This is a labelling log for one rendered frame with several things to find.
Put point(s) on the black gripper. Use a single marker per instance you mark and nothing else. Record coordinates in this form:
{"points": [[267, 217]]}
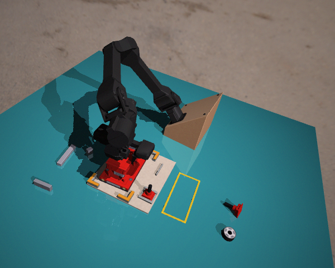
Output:
{"points": [[143, 149]]}

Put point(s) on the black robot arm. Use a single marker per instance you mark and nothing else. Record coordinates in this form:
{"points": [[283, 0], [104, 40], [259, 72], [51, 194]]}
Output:
{"points": [[112, 94]]}

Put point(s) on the black toy car wheel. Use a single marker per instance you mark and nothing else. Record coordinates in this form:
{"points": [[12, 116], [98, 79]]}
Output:
{"points": [[228, 234]]}

